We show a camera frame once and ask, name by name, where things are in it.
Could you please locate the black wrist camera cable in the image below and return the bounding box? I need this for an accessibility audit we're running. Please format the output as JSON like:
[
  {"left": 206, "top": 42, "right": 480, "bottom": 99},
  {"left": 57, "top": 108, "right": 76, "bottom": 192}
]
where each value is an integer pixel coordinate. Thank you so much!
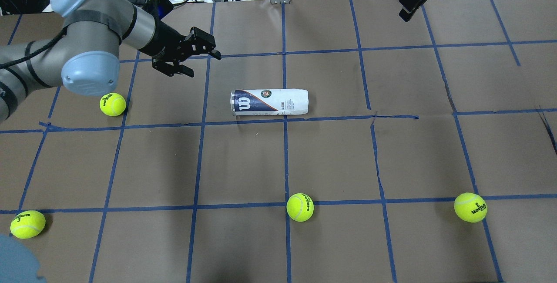
[{"left": 0, "top": 28, "right": 68, "bottom": 71}]

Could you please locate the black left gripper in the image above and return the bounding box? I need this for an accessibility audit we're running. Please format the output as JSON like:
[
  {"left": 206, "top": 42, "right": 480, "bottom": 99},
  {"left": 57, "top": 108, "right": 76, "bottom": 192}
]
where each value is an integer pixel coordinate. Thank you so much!
[{"left": 144, "top": 21, "right": 221, "bottom": 78}]

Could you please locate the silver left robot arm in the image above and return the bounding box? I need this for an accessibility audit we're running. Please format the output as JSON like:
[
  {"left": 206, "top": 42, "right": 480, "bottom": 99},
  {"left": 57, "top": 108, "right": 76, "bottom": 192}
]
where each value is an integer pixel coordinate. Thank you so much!
[{"left": 0, "top": 0, "right": 221, "bottom": 121}]

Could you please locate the yellow tennis ball wilson logo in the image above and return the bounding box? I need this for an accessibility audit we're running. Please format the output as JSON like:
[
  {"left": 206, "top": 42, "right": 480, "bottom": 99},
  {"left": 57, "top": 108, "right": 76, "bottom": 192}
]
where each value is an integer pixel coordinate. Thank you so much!
[{"left": 10, "top": 210, "right": 46, "bottom": 239}]

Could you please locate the far yellow tennis ball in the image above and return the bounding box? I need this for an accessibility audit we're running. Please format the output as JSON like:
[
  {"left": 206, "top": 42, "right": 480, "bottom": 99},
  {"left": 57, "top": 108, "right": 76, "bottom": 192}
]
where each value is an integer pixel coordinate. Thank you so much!
[{"left": 453, "top": 192, "right": 488, "bottom": 223}]

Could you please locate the yellow tennis ball head logo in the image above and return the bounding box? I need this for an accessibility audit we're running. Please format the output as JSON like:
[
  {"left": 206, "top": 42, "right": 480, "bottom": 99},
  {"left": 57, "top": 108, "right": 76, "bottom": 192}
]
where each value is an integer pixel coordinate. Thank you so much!
[{"left": 286, "top": 192, "right": 315, "bottom": 223}]

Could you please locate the clear tennis ball can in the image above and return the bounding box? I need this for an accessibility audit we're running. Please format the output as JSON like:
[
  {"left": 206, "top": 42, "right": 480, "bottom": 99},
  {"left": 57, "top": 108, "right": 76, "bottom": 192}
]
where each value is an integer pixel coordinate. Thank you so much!
[{"left": 229, "top": 89, "right": 309, "bottom": 116}]

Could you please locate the yellow tennis ball near left arm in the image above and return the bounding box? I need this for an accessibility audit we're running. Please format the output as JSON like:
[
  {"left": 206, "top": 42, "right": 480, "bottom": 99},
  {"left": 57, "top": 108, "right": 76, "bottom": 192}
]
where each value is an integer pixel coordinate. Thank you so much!
[{"left": 99, "top": 93, "right": 127, "bottom": 117}]

